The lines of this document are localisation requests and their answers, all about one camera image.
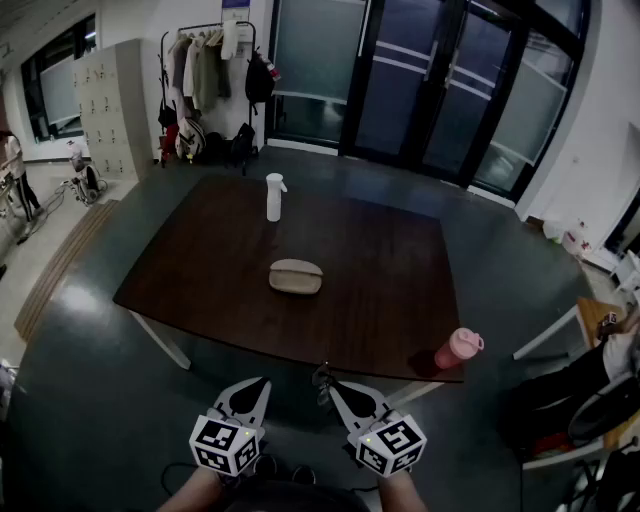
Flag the light wooden desk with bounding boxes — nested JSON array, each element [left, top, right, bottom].
[[575, 296, 640, 451]]

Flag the black coat rack with clothes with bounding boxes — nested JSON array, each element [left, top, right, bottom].
[[158, 20, 259, 169]]

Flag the white table leg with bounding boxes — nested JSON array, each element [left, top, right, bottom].
[[126, 308, 193, 372], [385, 381, 442, 407]]

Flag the pink water bottle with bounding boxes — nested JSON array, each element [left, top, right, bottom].
[[433, 327, 486, 371]]

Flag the white spray bottle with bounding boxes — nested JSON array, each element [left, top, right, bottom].
[[265, 172, 289, 223]]

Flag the beige oval case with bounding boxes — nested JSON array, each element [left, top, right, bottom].
[[268, 258, 325, 297]]

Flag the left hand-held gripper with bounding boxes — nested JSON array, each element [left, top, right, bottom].
[[188, 377, 274, 477]]

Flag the white plastic jugs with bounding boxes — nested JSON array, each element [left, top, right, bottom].
[[541, 218, 597, 257]]

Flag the white chair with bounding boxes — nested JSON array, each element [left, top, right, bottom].
[[610, 248, 640, 294]]

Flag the person's dark shorts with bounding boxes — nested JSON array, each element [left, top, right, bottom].
[[232, 478, 374, 512]]

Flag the grey metal lockers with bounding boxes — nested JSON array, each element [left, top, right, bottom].
[[72, 38, 152, 180]]

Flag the person's right forearm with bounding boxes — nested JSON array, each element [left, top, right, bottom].
[[375, 471, 427, 512]]

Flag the black floor bag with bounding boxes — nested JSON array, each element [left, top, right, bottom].
[[230, 122, 259, 169]]

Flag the person's left forearm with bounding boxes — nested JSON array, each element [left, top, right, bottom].
[[162, 466, 227, 512]]

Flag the white round bag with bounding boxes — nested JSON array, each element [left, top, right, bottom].
[[175, 117, 208, 160]]

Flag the red bag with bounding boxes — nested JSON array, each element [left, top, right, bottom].
[[163, 122, 180, 161]]

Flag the black floor cable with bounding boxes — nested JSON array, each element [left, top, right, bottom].
[[159, 461, 204, 497]]

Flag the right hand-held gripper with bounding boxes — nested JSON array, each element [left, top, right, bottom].
[[321, 377, 429, 479]]

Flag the black hanging backpack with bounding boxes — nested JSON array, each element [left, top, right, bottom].
[[244, 48, 277, 105]]

